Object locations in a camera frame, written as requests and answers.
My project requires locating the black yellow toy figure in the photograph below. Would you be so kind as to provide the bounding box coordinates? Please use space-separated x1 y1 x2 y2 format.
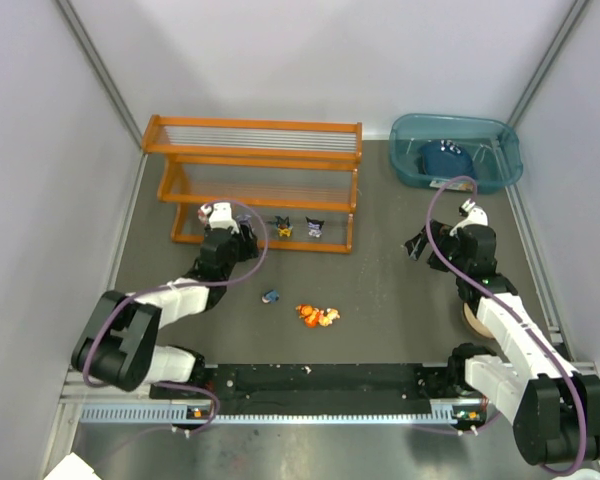
269 215 293 238

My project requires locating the purple cable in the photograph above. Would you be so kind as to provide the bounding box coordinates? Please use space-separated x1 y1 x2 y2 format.
409 175 589 474
82 199 270 454

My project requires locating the tan rabbit toy figure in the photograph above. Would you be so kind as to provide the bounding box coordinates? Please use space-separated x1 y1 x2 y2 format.
325 308 340 322

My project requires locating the teal plastic bin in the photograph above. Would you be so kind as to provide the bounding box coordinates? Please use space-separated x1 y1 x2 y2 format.
388 113 523 194

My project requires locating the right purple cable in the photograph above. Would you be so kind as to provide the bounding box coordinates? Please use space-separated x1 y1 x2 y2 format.
409 175 589 474

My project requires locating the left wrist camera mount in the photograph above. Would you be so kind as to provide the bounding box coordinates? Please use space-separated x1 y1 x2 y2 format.
198 202 239 234

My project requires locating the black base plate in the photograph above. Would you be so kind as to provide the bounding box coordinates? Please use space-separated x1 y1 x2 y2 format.
148 362 486 416

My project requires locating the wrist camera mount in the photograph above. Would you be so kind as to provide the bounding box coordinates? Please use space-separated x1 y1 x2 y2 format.
198 202 239 234
450 198 489 236

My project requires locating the white object bottom left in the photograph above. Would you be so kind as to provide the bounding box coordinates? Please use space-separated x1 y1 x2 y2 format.
44 452 101 480

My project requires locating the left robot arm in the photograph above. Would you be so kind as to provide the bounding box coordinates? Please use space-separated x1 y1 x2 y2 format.
71 223 259 392

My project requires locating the round wooden disc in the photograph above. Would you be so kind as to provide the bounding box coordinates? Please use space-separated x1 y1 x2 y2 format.
462 303 495 340

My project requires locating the dark blue cloth bag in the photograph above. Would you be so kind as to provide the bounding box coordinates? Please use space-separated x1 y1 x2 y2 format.
418 139 476 179

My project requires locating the orange wooden shelf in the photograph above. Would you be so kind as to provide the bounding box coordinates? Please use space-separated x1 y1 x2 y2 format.
141 115 363 254

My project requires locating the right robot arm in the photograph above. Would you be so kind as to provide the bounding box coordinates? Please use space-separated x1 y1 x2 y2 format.
405 220 600 465

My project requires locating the blue donkey toy figure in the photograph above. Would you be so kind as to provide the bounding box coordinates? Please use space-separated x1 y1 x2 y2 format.
261 289 280 304

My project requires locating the grey slotted cable duct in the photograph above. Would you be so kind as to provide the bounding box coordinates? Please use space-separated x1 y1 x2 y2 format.
80 404 486 425

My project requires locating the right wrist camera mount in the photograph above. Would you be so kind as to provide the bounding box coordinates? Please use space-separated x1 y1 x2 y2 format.
450 198 489 236

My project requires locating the purple black toy figure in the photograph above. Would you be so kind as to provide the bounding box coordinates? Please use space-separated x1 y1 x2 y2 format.
305 216 325 238

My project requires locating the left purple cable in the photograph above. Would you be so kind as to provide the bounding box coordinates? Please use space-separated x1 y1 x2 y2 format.
82 199 270 454

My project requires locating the purple bunny toy figure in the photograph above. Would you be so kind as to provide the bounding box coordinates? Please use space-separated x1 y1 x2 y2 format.
236 214 251 225

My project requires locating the pink bunny toy figure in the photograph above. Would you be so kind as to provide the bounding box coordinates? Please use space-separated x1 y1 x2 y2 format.
197 207 210 224

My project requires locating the yellow bear toy figure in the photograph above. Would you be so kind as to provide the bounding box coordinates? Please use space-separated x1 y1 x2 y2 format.
296 304 321 328

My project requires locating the orange tiger toy figure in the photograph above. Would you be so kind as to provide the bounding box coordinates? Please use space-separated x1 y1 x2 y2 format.
317 310 333 327

